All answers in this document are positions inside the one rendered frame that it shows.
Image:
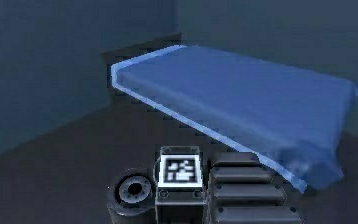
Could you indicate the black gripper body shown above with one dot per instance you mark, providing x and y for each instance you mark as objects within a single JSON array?
[{"x": 133, "y": 191}]

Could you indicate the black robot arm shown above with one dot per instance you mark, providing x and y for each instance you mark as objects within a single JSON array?
[{"x": 243, "y": 193}]

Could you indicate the blue bed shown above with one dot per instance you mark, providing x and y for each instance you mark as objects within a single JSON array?
[{"x": 240, "y": 100}]

